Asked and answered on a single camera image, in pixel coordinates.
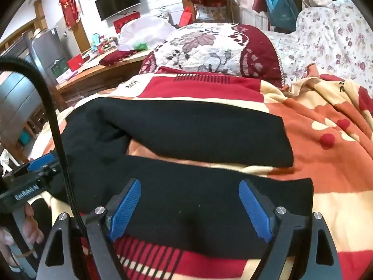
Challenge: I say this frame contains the red floral quilted cushion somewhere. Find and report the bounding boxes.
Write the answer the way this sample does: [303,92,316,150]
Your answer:
[139,23,284,88]

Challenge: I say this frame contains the wooden cabinet desk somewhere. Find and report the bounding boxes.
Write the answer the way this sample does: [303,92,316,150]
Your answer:
[55,49,155,108]

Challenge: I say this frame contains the dark wooden chair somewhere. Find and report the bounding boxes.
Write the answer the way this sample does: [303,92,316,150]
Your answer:
[0,70,48,135]

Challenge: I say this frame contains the green box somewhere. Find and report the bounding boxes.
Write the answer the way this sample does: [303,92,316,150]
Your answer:
[51,60,70,78]

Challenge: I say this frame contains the white plastic bag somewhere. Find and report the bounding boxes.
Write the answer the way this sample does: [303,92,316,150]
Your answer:
[119,16,178,51]

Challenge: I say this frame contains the red orange printed blanket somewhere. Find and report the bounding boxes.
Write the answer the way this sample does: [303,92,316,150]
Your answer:
[29,67,373,280]

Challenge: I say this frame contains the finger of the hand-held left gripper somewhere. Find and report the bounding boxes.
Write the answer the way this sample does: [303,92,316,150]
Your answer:
[26,152,62,178]

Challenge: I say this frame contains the teal bag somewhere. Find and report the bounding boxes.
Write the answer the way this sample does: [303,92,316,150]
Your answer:
[265,0,298,32]

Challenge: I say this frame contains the black braided cable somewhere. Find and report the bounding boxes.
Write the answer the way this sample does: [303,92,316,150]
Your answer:
[0,57,88,240]

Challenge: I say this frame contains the red gift box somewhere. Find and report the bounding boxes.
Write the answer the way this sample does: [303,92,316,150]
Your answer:
[67,55,85,72]

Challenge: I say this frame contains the red paper bag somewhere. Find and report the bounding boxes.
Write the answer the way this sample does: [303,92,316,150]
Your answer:
[179,6,193,27]

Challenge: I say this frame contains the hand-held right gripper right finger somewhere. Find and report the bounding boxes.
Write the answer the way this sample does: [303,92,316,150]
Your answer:
[238,179,344,280]

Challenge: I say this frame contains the white floral bedsheet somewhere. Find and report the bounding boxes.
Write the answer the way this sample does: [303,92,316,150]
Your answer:
[262,0,373,85]

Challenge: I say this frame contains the black wall television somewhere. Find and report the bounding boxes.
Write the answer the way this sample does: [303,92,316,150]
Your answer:
[95,0,141,21]

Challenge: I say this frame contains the black pants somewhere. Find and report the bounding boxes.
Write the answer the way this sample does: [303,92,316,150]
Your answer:
[57,96,314,261]

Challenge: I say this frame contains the grey refrigerator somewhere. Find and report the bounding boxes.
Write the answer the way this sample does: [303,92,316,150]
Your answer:
[25,28,69,85]

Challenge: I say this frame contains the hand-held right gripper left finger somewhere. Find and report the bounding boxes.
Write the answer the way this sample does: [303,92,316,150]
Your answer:
[36,178,142,280]

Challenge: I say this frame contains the red wall poster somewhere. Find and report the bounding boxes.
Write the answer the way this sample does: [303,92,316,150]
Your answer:
[113,12,140,34]

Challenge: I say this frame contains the person's left hand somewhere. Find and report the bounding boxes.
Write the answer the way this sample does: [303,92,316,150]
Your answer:
[0,203,45,270]

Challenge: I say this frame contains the dark red cloth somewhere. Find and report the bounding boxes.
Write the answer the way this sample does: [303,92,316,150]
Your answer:
[99,49,140,66]

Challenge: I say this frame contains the red hanging wall decoration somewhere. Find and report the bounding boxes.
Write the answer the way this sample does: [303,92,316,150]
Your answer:
[60,0,81,28]

